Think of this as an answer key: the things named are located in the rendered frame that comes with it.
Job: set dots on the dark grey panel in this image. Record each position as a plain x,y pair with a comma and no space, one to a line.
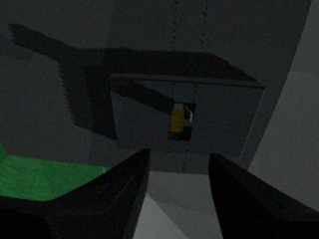
94,81

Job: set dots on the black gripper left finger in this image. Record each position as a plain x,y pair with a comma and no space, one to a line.
108,207

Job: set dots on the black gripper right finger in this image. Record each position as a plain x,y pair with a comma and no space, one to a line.
248,208

